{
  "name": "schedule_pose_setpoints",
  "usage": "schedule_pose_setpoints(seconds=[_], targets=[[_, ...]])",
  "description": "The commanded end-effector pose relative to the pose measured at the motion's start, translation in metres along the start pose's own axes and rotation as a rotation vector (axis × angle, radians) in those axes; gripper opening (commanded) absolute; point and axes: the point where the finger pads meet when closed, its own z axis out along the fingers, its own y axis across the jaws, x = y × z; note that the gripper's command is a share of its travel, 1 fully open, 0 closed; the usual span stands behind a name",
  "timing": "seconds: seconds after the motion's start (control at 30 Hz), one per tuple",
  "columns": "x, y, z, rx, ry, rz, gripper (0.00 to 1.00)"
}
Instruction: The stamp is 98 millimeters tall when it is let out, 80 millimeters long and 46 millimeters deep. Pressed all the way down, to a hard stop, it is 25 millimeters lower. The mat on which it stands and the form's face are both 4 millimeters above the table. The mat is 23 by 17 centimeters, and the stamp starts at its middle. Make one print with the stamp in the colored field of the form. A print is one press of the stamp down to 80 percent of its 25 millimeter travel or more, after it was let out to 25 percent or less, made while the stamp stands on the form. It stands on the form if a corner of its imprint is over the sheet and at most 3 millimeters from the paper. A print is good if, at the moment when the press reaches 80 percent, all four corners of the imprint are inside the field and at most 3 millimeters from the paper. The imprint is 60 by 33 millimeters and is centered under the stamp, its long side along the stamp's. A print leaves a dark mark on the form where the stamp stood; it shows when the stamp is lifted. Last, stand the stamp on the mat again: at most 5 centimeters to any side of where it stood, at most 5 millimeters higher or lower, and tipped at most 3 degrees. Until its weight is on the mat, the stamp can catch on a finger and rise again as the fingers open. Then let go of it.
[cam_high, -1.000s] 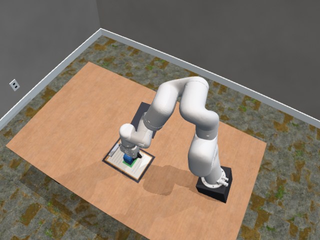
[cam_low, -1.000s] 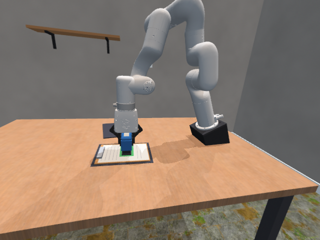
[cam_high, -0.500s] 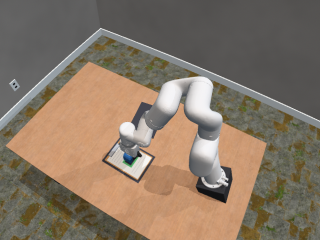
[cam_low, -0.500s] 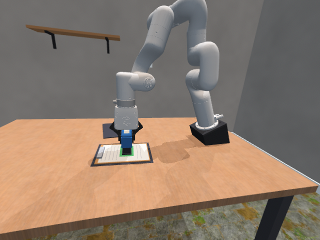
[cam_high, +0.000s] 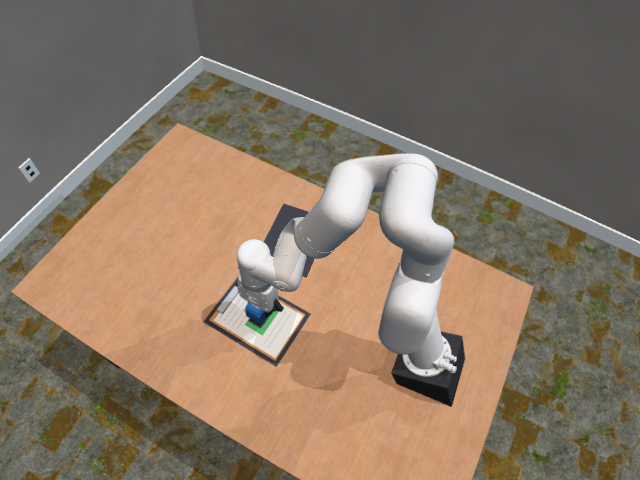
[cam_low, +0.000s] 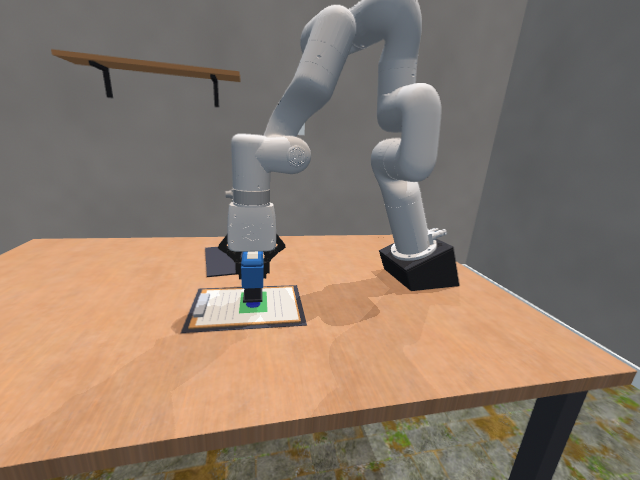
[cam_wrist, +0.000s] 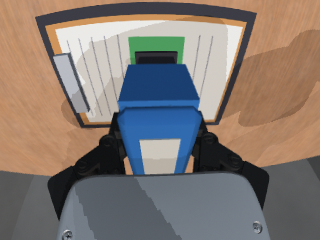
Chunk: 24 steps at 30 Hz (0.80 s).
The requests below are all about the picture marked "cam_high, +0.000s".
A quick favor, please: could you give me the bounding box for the blue self-inking stamp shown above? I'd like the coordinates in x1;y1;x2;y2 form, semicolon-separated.
245;303;270;328

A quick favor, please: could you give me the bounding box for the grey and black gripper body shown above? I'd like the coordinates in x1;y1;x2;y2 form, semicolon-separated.
237;275;279;312

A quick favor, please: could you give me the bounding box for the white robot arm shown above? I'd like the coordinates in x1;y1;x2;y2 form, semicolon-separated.
237;154;457;377

